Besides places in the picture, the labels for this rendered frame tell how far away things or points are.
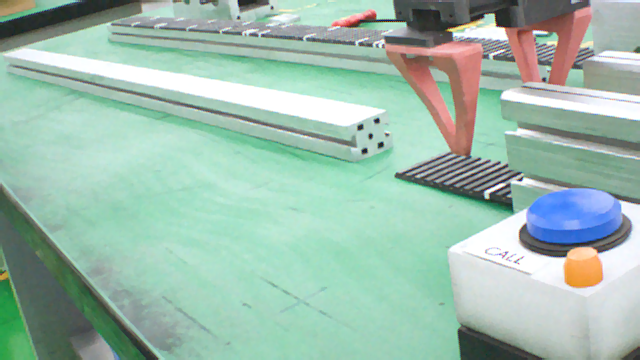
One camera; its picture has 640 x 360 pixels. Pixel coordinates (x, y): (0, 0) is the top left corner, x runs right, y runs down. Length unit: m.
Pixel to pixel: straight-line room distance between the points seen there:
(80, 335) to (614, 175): 1.51
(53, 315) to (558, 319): 1.57
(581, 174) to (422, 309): 0.11
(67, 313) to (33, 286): 0.09
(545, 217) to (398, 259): 0.17
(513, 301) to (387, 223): 0.23
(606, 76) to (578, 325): 0.24
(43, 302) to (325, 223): 1.29
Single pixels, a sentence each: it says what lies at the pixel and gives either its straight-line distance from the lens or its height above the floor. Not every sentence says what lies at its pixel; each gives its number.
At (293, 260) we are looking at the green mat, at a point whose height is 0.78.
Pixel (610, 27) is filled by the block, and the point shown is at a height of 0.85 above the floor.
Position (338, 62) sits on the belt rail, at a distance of 1.04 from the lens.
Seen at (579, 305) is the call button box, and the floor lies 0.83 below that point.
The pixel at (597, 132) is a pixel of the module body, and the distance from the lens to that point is 0.48.
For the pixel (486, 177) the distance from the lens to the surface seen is 0.63.
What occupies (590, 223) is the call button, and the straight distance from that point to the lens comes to 0.38.
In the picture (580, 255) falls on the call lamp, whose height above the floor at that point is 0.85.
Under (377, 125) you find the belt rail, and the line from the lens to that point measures 0.72.
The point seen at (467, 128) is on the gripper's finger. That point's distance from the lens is 0.56.
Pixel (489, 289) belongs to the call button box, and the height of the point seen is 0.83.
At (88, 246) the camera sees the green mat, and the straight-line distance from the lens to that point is 0.67.
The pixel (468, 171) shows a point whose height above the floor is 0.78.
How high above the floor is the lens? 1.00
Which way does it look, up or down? 19 degrees down
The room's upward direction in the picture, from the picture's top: 11 degrees counter-clockwise
